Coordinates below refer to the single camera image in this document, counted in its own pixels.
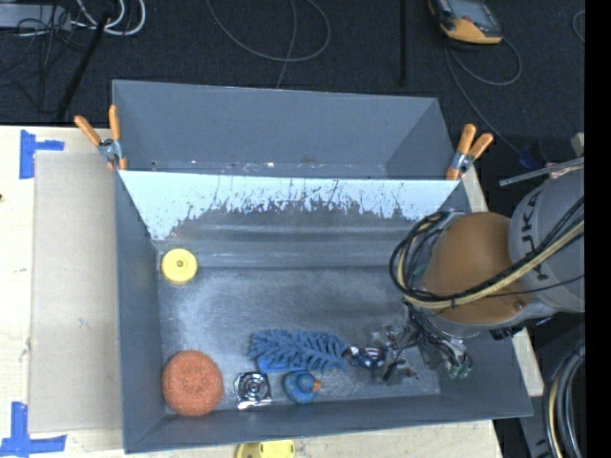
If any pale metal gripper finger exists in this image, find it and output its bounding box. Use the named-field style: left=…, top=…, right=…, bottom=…
left=370, top=325, right=407, bottom=351

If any blue white red small toy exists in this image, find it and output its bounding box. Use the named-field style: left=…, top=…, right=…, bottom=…
left=349, top=344, right=389, bottom=370

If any blue fluffy duster mitt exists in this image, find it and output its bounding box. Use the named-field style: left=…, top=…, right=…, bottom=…
left=247, top=328, right=352, bottom=375

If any blue rubber duck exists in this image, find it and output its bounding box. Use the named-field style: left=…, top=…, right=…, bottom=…
left=281, top=369, right=323, bottom=406

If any grey metal bin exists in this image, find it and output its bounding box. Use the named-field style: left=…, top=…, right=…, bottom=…
left=111, top=79, right=536, bottom=455

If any silver square metal piece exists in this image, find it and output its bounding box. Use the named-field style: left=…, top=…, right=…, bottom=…
left=233, top=371, right=275, bottom=411

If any yellow flat plastic piece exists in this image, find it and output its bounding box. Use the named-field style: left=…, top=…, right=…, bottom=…
left=234, top=439, right=297, bottom=458

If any orange round scouring pad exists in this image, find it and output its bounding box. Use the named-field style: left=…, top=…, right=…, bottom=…
left=159, top=349, right=225, bottom=418

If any yellow round disc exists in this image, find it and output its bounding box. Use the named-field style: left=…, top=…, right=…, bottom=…
left=160, top=247, right=200, bottom=286

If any pale wood flat board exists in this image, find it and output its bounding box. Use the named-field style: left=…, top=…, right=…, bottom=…
left=27, top=150, right=123, bottom=434

